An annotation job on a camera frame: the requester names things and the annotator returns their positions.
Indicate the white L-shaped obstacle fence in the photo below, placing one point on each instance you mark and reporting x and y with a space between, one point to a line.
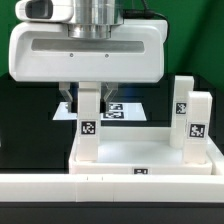
117 188

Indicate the white fiducial marker plate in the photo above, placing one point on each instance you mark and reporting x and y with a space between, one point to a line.
118 111

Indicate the white desk top tray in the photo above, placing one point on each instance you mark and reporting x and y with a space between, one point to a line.
137 150

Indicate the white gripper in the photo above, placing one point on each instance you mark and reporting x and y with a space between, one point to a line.
43 52

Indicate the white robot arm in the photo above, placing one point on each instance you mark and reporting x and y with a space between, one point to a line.
85 19

